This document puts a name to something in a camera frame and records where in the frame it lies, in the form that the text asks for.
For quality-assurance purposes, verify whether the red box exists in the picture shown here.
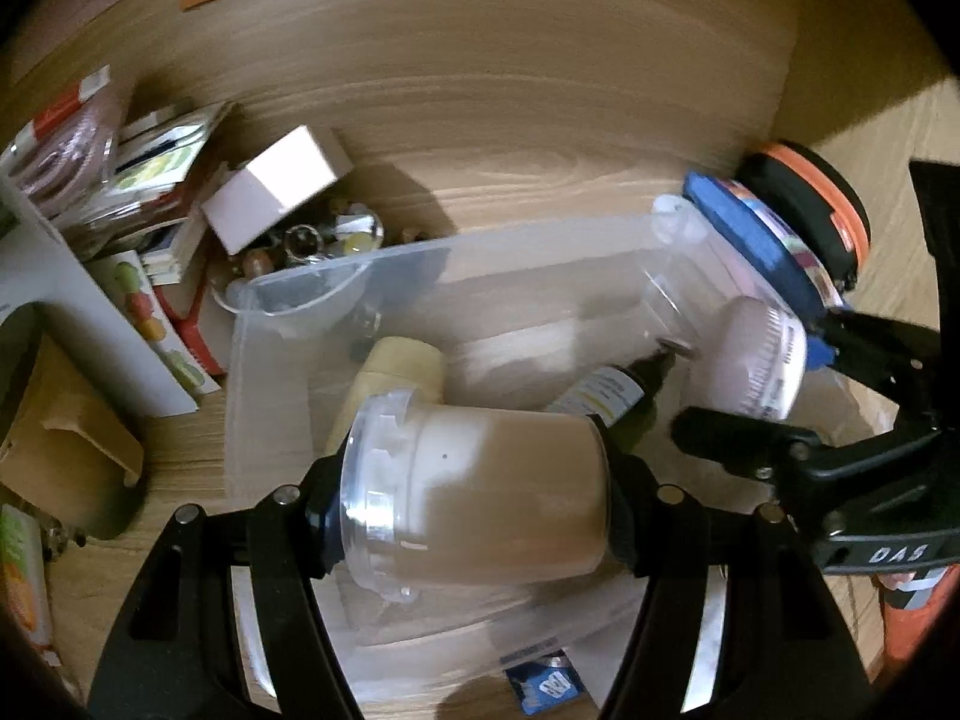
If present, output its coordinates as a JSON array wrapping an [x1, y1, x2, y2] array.
[[152, 266, 235, 377]]

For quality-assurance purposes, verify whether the white round jar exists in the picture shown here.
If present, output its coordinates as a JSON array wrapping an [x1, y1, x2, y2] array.
[[707, 295, 812, 422]]

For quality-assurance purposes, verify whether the orange and green packet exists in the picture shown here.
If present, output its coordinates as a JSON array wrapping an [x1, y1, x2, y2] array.
[[0, 502, 59, 657]]

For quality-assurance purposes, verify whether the dark dropper bottle yellow label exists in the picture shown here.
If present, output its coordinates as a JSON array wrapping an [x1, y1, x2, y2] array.
[[542, 349, 680, 452]]

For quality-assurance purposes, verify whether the clear plastic bowl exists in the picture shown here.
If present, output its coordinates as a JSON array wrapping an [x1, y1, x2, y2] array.
[[223, 199, 392, 317]]

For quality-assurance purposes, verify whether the orange and black round case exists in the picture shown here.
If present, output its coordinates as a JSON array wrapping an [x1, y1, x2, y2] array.
[[735, 141, 872, 293]]

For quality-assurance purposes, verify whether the stack of booklets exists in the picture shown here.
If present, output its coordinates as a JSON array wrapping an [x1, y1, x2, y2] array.
[[96, 100, 235, 290]]

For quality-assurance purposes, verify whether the blue packet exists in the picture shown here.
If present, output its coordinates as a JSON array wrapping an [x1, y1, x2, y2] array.
[[501, 651, 587, 718]]

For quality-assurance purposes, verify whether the wooden desktop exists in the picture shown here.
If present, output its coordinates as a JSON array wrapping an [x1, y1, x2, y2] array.
[[0, 0, 960, 720]]

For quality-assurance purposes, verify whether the small white box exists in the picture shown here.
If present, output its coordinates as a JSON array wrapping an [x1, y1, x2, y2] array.
[[199, 124, 355, 257]]

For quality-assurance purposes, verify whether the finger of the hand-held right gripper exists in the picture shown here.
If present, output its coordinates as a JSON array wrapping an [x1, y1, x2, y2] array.
[[806, 306, 943, 400], [670, 405, 827, 482]]

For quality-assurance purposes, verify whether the white box with fruit print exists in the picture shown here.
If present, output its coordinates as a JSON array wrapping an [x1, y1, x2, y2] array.
[[0, 186, 224, 419]]

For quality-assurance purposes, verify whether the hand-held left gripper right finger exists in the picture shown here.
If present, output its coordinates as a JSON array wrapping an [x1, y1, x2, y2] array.
[[597, 420, 872, 720]]

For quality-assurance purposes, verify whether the folded cardboard piece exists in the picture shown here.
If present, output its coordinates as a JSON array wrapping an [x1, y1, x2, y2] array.
[[0, 330, 149, 542]]

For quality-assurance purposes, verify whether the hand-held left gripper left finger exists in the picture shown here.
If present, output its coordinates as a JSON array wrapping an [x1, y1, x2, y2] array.
[[82, 456, 362, 720]]

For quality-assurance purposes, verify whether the clear plastic storage bin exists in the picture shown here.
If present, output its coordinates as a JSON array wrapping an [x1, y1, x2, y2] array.
[[223, 206, 901, 695]]

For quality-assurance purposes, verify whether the blue round lid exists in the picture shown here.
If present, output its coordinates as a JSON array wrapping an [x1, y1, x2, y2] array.
[[682, 171, 852, 314]]

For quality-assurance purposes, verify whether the cream jar with clear lid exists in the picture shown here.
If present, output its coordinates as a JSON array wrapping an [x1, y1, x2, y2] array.
[[337, 388, 613, 605]]

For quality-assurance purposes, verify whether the clear package with red label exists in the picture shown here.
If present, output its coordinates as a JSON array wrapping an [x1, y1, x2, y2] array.
[[0, 66, 134, 220]]

